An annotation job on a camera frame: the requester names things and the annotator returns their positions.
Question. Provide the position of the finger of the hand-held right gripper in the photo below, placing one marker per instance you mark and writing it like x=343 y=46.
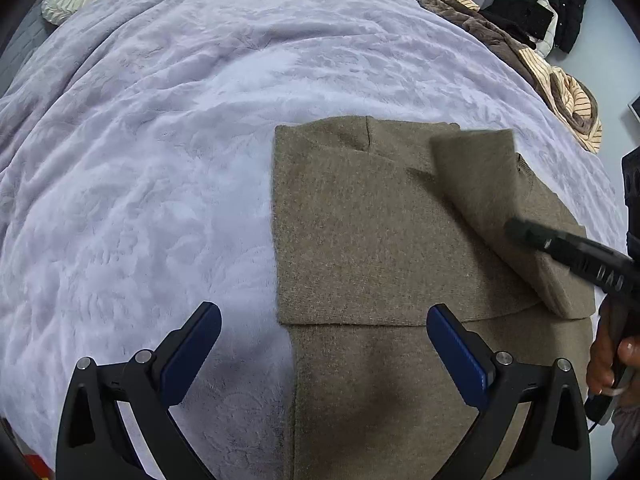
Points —
x=580 y=257

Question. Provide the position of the black clothing on hanger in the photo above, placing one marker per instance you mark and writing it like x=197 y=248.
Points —
x=550 y=7

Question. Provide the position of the olive knit sweater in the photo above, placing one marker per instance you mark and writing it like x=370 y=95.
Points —
x=360 y=240

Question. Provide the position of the person's grey trousers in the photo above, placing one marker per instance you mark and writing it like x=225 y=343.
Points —
x=625 y=430

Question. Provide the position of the brown and cream striped garment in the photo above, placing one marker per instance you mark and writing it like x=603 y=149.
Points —
x=545 y=70

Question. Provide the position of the grey quilted bedding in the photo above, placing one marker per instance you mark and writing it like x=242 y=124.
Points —
x=22 y=35

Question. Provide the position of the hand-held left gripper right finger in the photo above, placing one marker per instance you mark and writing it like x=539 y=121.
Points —
x=457 y=355

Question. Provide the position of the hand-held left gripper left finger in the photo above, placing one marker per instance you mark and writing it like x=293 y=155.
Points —
x=192 y=355

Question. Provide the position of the lavender plush blanket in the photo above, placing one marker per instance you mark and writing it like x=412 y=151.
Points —
x=175 y=160

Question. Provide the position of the person's right hand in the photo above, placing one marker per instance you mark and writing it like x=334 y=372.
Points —
x=602 y=360

